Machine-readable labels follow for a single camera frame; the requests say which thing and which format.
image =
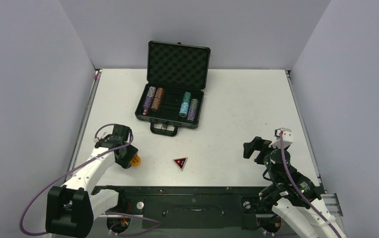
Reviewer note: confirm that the yellow round button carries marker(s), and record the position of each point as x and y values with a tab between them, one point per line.
135	161

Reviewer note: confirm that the green-grey chip stack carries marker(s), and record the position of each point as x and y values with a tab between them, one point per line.
193	105

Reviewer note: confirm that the triangular all-in button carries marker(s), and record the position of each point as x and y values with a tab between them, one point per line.
180	162

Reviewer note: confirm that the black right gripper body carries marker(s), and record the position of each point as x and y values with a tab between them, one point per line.
260	148

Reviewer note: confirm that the light blue chip stack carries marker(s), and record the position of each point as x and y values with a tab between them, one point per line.
184	109

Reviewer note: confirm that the purple chip stack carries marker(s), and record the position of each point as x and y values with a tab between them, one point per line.
147	103
191	115

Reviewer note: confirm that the teal chip stack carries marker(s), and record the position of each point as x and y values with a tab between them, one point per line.
186	97

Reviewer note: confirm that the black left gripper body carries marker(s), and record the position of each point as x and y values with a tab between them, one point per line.
129	152

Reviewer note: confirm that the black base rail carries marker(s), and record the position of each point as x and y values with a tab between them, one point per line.
248	208

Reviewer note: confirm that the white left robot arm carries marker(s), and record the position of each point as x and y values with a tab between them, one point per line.
70	209

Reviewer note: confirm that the black poker case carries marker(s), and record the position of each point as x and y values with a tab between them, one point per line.
177	68

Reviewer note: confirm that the orange chip stack in case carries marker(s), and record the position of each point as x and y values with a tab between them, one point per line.
159	94

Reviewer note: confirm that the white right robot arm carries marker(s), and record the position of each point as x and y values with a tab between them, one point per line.
291	196

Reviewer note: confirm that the brown chip stack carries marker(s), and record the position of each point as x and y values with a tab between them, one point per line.
155	104

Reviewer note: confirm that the blue-grey chip stack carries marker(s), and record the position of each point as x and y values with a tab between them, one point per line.
151	92

